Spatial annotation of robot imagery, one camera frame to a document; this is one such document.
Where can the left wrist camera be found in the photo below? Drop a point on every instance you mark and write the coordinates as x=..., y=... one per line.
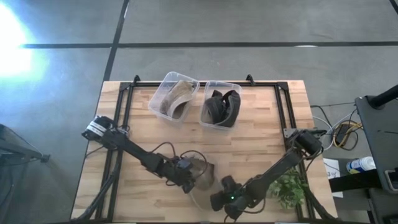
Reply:
x=185, y=164

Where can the dark side stand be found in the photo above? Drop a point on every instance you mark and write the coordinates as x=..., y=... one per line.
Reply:
x=15, y=152

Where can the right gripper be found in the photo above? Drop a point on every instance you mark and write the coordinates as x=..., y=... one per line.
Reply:
x=236, y=199

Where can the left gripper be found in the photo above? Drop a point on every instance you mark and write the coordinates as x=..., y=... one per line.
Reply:
x=180, y=178

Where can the small green plant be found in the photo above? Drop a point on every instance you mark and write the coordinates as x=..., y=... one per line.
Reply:
x=290, y=189

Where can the clear plastic bin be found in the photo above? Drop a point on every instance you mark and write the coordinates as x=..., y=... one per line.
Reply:
x=224, y=85
x=161, y=93

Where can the dark cap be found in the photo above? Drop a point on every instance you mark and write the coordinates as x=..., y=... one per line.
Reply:
x=231, y=109

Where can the black power box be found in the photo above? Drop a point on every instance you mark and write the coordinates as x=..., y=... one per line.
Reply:
x=342, y=133

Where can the black aluminium table frame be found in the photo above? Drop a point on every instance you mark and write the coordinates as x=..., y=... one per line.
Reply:
x=205, y=84

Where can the black cart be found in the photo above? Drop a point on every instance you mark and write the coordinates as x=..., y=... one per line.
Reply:
x=379, y=140

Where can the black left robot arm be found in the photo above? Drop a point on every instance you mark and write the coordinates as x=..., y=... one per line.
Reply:
x=133, y=151

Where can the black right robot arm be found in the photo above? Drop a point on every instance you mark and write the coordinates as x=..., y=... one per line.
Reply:
x=276, y=168

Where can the white paper sheet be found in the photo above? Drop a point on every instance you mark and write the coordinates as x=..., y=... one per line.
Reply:
x=332, y=165

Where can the white blue spray can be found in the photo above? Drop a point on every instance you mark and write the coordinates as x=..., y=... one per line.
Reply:
x=360, y=165

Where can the black bar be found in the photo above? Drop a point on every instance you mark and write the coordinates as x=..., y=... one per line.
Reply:
x=351, y=182

